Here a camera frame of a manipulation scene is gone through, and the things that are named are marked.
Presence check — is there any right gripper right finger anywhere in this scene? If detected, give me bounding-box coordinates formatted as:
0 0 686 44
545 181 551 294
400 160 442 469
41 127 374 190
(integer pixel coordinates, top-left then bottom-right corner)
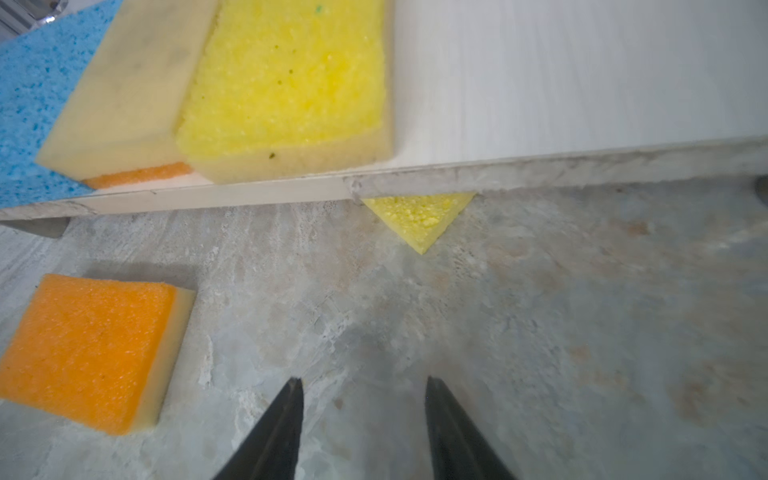
425 376 516 480

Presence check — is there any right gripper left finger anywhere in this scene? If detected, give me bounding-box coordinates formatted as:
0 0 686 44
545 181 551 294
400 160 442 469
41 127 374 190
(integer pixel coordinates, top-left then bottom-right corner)
214 377 304 480

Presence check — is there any orange sponge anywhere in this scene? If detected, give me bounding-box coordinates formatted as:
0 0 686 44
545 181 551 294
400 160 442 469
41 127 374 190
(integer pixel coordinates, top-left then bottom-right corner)
1 274 196 436

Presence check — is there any bright yellow scouring sponge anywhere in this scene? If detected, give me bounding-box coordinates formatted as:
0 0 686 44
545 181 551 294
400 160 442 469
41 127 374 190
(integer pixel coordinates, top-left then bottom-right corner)
176 1 395 184

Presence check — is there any blue sponge front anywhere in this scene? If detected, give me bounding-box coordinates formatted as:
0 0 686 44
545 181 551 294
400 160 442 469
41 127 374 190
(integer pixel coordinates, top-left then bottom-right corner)
1 1 121 208

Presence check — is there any white two-tier metal shelf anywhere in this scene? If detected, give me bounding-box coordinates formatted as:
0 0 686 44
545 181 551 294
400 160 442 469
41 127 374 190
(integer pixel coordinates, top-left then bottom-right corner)
1 1 767 238

